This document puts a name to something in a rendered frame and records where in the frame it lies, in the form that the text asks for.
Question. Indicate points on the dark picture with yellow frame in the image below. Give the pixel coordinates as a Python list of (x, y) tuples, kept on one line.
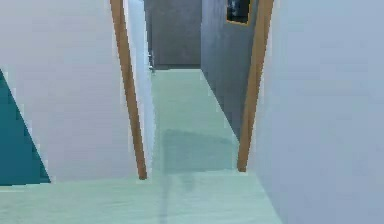
[(238, 10)]

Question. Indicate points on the white room door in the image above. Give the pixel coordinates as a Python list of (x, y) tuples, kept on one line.
[(141, 83)]

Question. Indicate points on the brown wooden door frame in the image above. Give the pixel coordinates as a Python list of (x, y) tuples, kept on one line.
[(128, 86)]

